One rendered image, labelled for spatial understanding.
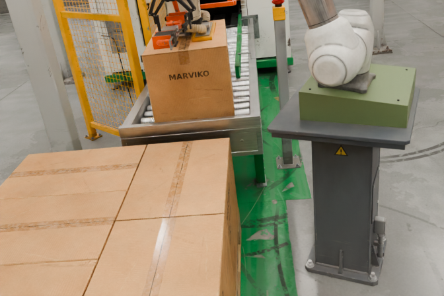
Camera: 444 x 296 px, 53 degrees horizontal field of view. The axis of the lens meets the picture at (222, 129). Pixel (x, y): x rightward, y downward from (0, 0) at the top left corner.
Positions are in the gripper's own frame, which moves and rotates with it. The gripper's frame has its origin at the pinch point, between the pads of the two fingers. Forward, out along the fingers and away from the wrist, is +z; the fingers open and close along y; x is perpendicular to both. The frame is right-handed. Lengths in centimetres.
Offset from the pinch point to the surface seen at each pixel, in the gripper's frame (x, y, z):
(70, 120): -83, 96, 72
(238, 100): -45, -22, 54
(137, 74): -82, 43, 44
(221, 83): -11.4, -15.7, 31.1
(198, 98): -10.8, -4.0, 37.2
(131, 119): -19, 34, 48
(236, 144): -5, -20, 61
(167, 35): 22.6, -0.5, -2.1
